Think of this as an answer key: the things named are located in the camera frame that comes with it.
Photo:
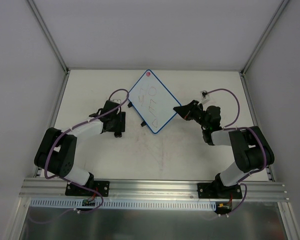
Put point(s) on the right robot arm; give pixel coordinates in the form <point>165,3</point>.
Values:
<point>250,149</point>

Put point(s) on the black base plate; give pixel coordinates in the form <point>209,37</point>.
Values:
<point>100,186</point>
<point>211,191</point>

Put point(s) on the black whiteboard eraser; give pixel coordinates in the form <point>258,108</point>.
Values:
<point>118,134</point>

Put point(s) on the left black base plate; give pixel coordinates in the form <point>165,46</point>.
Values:
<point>100,186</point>

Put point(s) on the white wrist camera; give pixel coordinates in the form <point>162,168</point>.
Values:
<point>118,101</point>
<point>205,97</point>

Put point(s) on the right aluminium frame post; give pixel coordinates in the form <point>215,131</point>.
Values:
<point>265,34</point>

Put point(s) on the white slotted cable duct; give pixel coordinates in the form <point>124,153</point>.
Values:
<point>124,204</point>

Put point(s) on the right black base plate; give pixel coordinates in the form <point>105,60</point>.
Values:
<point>211,191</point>

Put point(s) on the aluminium mounting rail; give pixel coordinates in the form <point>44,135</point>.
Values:
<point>170,190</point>

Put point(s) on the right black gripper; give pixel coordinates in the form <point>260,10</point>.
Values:
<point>193,111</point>

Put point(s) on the aluminium frame post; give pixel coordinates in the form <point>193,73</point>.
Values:
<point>47,34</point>
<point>265,34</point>

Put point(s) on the blue framed whiteboard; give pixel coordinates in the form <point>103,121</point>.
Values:
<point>153,101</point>

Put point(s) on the left aluminium frame post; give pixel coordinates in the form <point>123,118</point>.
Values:
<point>47,34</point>

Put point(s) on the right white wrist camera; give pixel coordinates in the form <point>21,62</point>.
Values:
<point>205,97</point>

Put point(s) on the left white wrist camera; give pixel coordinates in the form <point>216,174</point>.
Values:
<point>118,101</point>

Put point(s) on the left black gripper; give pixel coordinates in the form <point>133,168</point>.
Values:
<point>122,121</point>

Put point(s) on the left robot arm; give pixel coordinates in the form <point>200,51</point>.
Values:
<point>57,150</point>

